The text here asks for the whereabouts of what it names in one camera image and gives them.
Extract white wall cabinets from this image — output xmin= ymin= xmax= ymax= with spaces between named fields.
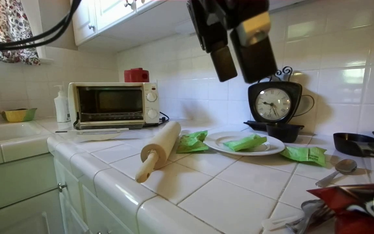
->
xmin=69 ymin=0 xmax=189 ymax=47

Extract silver metal utensil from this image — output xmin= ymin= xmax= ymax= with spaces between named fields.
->
xmin=260 ymin=199 xmax=338 ymax=234

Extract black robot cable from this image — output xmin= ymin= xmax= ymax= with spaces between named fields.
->
xmin=0 ymin=0 xmax=83 ymax=52

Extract red chip bag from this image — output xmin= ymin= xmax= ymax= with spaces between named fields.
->
xmin=307 ymin=182 xmax=374 ymax=234

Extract white soap dispenser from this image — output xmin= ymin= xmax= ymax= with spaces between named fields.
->
xmin=53 ymin=84 xmax=72 ymax=124

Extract green packet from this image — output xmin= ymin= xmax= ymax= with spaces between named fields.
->
xmin=177 ymin=129 xmax=211 ymax=155

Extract metal spoon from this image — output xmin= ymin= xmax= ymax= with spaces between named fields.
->
xmin=316 ymin=158 xmax=359 ymax=189

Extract white toaster oven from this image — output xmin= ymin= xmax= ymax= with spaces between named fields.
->
xmin=68 ymin=81 xmax=165 ymax=132

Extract black table clock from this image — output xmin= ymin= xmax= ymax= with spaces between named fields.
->
xmin=243 ymin=65 xmax=316 ymax=132

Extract black oven power cord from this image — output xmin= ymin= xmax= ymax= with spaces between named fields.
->
xmin=159 ymin=111 xmax=172 ymax=128

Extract wooden rolling pin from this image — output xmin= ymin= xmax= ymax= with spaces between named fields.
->
xmin=134 ymin=120 xmax=183 ymax=184

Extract metal oven rack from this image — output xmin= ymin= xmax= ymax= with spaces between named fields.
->
xmin=78 ymin=111 xmax=146 ymax=124

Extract white plate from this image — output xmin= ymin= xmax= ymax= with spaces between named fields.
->
xmin=203 ymin=130 xmax=287 ymax=158

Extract yellow bowl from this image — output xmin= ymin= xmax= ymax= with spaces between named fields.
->
xmin=0 ymin=107 xmax=39 ymax=124

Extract white oven dial knob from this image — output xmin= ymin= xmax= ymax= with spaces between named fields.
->
xmin=147 ymin=108 xmax=160 ymax=123
xmin=146 ymin=90 xmax=159 ymax=104

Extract white sink base cabinet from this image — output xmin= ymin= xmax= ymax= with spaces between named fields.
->
xmin=0 ymin=154 xmax=65 ymax=234

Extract red plastic container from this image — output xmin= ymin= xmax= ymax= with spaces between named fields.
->
xmin=124 ymin=67 xmax=151 ymax=84

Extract green cloth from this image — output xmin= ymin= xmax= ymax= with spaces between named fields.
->
xmin=281 ymin=146 xmax=329 ymax=168
xmin=222 ymin=134 xmax=269 ymax=154

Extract floral curtain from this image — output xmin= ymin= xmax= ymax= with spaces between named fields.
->
xmin=0 ymin=0 xmax=42 ymax=67

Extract black frying pan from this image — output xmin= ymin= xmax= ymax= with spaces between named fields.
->
xmin=333 ymin=132 xmax=374 ymax=159

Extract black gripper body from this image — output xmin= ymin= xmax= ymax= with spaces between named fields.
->
xmin=186 ymin=0 xmax=270 ymax=54

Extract white counter base cabinets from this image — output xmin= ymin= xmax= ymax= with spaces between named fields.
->
xmin=52 ymin=155 xmax=140 ymax=234

